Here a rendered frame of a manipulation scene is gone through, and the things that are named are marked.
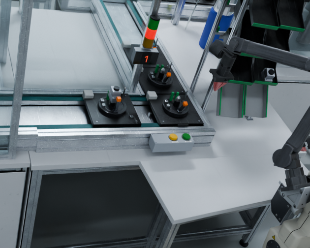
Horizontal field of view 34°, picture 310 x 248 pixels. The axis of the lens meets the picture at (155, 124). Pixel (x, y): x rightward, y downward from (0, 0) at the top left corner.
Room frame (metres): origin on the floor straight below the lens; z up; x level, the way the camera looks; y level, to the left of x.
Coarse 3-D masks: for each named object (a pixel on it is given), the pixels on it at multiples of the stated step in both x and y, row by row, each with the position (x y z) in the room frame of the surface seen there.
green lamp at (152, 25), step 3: (150, 18) 2.11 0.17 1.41; (150, 21) 2.11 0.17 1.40; (153, 21) 2.10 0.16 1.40; (156, 21) 2.10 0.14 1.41; (159, 21) 2.12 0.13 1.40; (150, 24) 2.10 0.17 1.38; (153, 24) 2.10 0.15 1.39; (156, 24) 2.11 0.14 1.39; (150, 27) 2.10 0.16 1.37; (153, 27) 2.10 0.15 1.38; (156, 27) 2.11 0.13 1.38
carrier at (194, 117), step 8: (152, 96) 2.13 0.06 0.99; (160, 96) 2.18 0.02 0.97; (168, 96) 2.20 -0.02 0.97; (176, 96) 2.15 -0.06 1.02; (184, 96) 2.25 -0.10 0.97; (152, 104) 2.08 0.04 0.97; (160, 104) 2.11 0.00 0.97; (168, 104) 2.08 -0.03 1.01; (176, 104) 2.10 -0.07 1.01; (192, 104) 2.20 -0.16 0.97; (160, 112) 2.04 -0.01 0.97; (168, 112) 2.05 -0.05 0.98; (176, 112) 2.06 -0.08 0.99; (184, 112) 2.08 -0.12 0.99; (192, 112) 2.13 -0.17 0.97; (160, 120) 1.98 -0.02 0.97; (168, 120) 2.00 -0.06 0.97; (176, 120) 2.02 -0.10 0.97; (184, 120) 2.04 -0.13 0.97; (192, 120) 2.06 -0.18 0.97; (200, 120) 2.09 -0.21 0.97
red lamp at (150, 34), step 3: (147, 27) 2.12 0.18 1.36; (147, 30) 2.11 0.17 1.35; (150, 30) 2.10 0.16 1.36; (153, 30) 2.10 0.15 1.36; (156, 30) 2.12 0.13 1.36; (147, 33) 2.10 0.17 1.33; (150, 33) 2.10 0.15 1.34; (153, 33) 2.10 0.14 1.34; (147, 36) 2.10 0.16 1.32; (150, 36) 2.10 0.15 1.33; (153, 36) 2.11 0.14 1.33
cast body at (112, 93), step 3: (111, 87) 1.95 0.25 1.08; (114, 87) 1.94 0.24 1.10; (117, 87) 1.95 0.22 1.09; (111, 90) 1.94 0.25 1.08; (114, 90) 1.93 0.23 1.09; (117, 90) 1.93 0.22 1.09; (120, 90) 1.95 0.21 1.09; (108, 93) 1.96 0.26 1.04; (111, 93) 1.93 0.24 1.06; (114, 93) 1.92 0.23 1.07; (117, 93) 1.93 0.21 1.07; (120, 93) 1.94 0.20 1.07; (111, 96) 1.92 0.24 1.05; (114, 96) 1.93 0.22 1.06; (111, 99) 1.92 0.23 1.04; (114, 99) 1.91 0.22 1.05; (111, 102) 1.91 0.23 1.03; (114, 102) 1.92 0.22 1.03
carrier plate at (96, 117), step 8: (96, 96) 2.00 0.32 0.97; (104, 96) 2.02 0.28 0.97; (128, 96) 2.08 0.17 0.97; (88, 104) 1.91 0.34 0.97; (96, 104) 1.94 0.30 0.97; (128, 104) 2.02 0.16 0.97; (88, 112) 1.87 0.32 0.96; (96, 112) 1.88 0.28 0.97; (128, 112) 1.96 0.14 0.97; (96, 120) 1.82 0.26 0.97; (104, 120) 1.84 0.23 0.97; (112, 120) 1.86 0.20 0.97; (120, 120) 1.88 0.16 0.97; (128, 120) 1.90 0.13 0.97; (136, 120) 1.92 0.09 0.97
